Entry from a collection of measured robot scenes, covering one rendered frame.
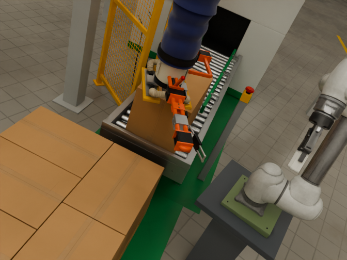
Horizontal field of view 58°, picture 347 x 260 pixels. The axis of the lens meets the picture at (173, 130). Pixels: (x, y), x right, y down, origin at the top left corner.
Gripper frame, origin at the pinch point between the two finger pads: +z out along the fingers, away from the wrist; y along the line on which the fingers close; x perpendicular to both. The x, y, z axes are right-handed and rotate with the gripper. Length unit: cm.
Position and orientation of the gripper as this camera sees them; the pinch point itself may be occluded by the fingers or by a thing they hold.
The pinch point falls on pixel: (294, 166)
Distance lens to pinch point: 117.7
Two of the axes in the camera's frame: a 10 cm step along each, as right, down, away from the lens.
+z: -4.8, 8.8, 0.9
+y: -2.9, -0.6, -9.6
